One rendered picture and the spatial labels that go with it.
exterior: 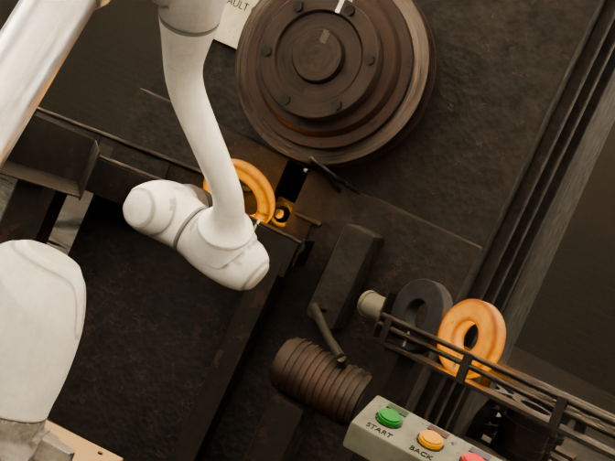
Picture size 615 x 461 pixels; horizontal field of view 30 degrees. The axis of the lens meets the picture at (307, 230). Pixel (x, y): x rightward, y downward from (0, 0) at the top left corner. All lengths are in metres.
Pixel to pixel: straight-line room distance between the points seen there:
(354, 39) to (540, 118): 0.47
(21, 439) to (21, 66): 0.53
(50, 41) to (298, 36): 0.99
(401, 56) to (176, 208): 0.73
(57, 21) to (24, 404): 0.57
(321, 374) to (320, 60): 0.69
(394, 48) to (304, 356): 0.71
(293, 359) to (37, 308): 1.04
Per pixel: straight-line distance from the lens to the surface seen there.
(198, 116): 1.96
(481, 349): 2.24
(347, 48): 2.59
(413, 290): 2.41
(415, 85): 2.61
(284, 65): 2.63
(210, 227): 2.08
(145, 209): 2.12
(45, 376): 1.57
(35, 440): 1.62
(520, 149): 2.70
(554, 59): 2.72
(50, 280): 1.55
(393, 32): 2.61
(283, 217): 2.79
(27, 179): 2.64
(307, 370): 2.48
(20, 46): 1.74
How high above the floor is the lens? 1.01
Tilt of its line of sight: 6 degrees down
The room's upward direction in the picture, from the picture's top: 24 degrees clockwise
